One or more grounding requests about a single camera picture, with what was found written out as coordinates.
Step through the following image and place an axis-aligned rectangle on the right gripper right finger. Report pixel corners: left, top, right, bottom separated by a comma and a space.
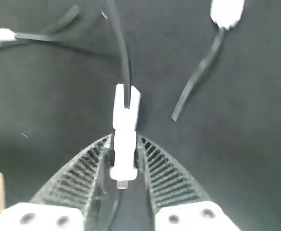
135, 136, 240, 231

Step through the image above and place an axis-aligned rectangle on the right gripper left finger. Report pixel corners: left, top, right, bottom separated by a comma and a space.
0, 134, 115, 231

